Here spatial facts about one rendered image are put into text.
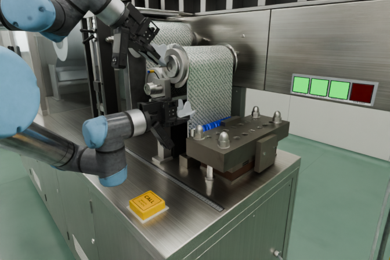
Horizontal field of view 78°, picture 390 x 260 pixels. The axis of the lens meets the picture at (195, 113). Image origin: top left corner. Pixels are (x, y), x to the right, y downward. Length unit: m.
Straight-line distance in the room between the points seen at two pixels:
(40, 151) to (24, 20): 0.28
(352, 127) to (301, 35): 2.55
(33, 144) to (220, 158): 0.46
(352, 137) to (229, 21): 2.61
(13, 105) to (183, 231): 0.44
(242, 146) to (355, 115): 2.67
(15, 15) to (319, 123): 3.30
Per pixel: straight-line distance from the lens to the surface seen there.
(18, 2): 0.57
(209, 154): 0.73
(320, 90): 0.90
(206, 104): 0.88
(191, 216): 0.68
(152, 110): 0.71
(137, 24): 0.76
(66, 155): 0.71
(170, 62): 0.82
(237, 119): 0.94
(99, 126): 0.63
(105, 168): 0.68
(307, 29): 0.92
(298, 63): 0.93
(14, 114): 0.38
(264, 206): 0.89
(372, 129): 3.35
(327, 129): 3.48
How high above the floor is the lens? 1.34
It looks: 17 degrees down
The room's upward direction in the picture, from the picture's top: straight up
